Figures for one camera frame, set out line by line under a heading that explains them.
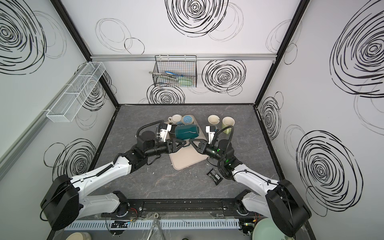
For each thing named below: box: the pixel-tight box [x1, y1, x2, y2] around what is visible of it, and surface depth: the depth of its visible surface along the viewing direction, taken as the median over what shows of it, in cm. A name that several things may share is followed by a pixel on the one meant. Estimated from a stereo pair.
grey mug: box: [207, 114, 221, 125], surface depth 101 cm
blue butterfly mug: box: [182, 114, 194, 125], surface depth 98 cm
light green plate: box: [252, 217, 291, 240], surface depth 68 cm
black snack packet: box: [206, 168, 224, 186], surface depth 84 cm
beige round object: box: [65, 232, 92, 240], surface depth 63 cm
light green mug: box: [222, 116, 235, 135], surface depth 101 cm
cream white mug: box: [168, 114, 183, 124], surface depth 104 cm
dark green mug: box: [175, 124, 200, 140], surface depth 74 cm
